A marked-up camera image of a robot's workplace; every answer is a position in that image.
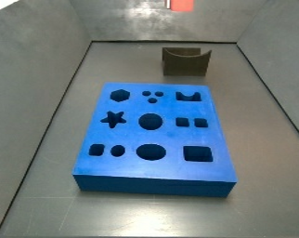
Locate blue foam shape board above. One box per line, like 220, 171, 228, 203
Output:
73, 83, 238, 197

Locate red rectangular block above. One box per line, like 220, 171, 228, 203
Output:
170, 0, 195, 12

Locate black curved fixture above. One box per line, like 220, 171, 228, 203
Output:
163, 47, 212, 76

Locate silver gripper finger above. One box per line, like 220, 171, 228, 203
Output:
166, 0, 171, 9

